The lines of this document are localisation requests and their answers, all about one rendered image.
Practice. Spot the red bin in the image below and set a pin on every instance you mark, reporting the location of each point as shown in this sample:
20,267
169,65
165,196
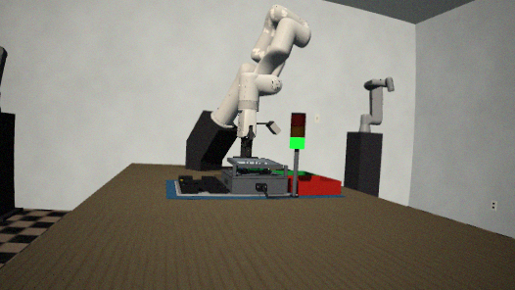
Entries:
315,185

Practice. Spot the green bin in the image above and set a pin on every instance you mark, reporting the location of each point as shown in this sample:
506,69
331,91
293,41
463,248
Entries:
290,172

